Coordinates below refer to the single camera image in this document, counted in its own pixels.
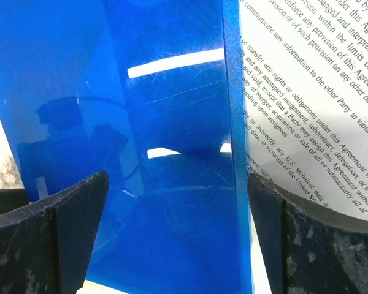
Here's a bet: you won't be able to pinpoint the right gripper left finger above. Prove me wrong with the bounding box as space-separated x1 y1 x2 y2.
0 171 109 293

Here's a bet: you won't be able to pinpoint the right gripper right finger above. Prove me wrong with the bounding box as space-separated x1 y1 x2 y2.
247 173 368 293

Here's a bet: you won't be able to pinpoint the printed white paper sheets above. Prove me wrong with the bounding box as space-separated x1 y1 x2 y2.
239 1 368 293

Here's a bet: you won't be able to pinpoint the blue plastic folder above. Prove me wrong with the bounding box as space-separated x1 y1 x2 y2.
0 1 252 293

